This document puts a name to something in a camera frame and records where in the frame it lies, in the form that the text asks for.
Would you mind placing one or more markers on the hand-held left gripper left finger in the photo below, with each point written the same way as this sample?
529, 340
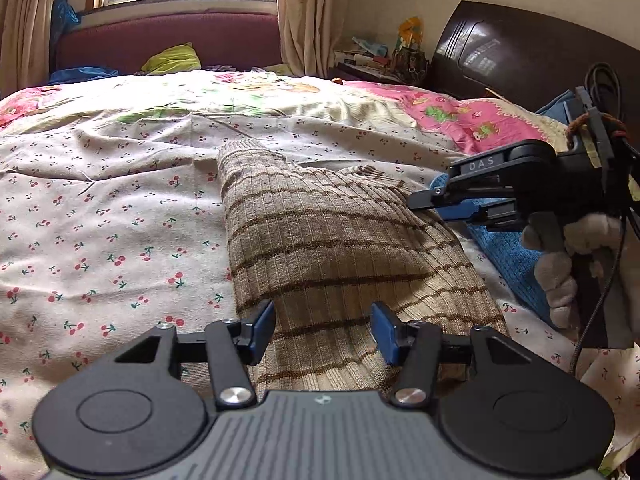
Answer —
262, 330

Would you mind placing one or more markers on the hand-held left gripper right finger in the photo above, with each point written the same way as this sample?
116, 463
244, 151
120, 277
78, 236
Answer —
385, 332

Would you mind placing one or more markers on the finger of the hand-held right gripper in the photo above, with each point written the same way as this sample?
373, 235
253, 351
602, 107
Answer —
462, 211
500, 162

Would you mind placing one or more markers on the beige striped knit sweater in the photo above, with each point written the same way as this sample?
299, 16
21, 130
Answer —
325, 240

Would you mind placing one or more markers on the person's right hand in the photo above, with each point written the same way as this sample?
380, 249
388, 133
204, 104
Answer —
555, 270

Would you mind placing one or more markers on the blue knitted garment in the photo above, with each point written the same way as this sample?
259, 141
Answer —
505, 255

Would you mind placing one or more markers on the blue pillow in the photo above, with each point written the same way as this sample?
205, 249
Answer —
552, 107

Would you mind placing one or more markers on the pink floral quilt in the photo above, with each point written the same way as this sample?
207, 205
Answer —
440, 110

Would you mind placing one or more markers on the dark wooden headboard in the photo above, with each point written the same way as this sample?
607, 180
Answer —
515, 45

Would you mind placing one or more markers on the brown bag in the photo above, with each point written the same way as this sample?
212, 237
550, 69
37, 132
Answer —
410, 65

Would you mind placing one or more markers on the yellow flower ornament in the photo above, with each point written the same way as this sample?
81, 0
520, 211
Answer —
411, 32

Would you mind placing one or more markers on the stack of books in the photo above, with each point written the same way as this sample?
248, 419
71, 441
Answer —
362, 55

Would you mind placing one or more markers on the cherry print sheet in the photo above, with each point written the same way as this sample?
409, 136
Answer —
115, 210

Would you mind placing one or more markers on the beige curtain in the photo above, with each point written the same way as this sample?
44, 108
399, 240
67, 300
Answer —
25, 25
312, 15

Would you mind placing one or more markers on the green cloth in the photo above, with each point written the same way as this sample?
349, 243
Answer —
172, 59

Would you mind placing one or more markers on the blue cloth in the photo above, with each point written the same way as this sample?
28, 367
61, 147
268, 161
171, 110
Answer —
80, 75

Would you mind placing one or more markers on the maroon sofa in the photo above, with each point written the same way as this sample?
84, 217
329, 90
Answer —
150, 32

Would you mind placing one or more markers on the blue plastic bag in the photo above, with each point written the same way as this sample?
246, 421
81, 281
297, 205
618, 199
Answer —
64, 15

